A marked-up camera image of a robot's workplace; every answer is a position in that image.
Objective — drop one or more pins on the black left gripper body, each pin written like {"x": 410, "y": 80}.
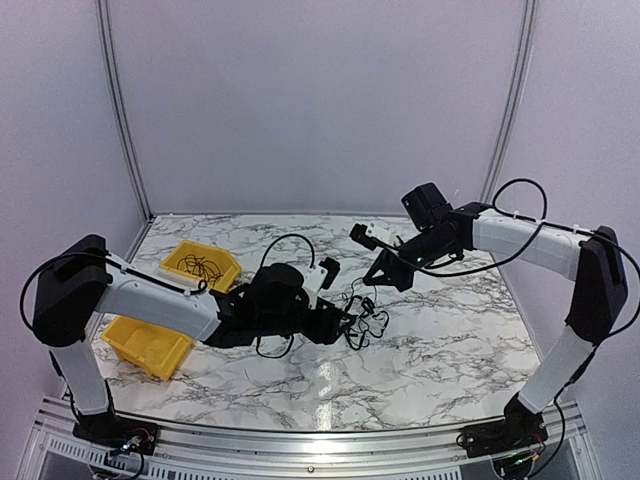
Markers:
{"x": 280, "y": 323}

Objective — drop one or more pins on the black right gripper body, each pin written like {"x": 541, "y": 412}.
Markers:
{"x": 431, "y": 248}

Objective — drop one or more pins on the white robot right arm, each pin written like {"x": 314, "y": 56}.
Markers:
{"x": 591, "y": 259}

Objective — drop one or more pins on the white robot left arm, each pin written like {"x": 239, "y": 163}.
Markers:
{"x": 87, "y": 279}

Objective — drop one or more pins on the yellow bin far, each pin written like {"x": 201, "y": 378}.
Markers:
{"x": 191, "y": 262}

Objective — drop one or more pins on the yellow bin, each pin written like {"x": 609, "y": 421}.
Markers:
{"x": 157, "y": 350}
{"x": 191, "y": 262}

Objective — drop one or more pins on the yellow bin near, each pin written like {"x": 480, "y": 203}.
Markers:
{"x": 157, "y": 350}

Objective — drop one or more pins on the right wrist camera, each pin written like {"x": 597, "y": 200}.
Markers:
{"x": 372, "y": 236}

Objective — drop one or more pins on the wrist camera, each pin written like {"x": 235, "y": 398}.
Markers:
{"x": 372, "y": 236}
{"x": 318, "y": 278}

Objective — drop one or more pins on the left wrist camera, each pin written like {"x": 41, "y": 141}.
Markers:
{"x": 318, "y": 278}

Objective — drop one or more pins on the right aluminium corner post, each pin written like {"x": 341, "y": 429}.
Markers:
{"x": 514, "y": 95}

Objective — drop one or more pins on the aluminium corner post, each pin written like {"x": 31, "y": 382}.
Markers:
{"x": 514, "y": 95}
{"x": 117, "y": 99}

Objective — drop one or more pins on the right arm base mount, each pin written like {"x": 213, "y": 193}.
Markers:
{"x": 519, "y": 428}

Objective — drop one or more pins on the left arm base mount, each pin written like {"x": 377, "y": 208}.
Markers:
{"x": 111, "y": 430}

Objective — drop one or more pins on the aluminium front rail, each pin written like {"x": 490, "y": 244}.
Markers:
{"x": 185, "y": 451}

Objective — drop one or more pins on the left aluminium corner post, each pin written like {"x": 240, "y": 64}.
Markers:
{"x": 117, "y": 99}

